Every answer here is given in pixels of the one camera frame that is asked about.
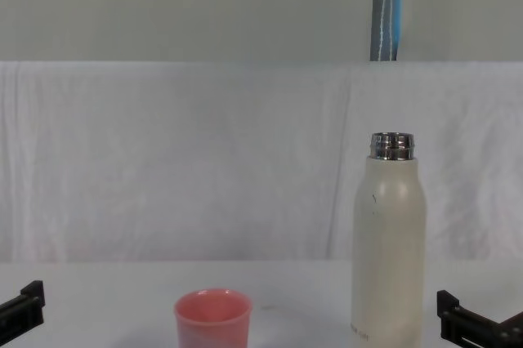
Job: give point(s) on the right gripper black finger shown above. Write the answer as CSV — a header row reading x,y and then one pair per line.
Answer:
x,y
453,319

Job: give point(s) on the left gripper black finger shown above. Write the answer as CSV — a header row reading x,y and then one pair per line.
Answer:
x,y
24,311

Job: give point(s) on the cream vacuum bottle steel neck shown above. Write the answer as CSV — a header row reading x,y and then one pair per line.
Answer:
x,y
388,250

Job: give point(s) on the white table cloth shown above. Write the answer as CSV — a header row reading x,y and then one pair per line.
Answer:
x,y
294,299

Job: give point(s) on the pink plastic cup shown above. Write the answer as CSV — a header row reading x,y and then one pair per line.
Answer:
x,y
212,323

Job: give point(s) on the white wrinkled draped sheet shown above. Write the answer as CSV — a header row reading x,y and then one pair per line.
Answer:
x,y
171,160

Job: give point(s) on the grey striped post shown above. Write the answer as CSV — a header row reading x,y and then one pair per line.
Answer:
x,y
386,9

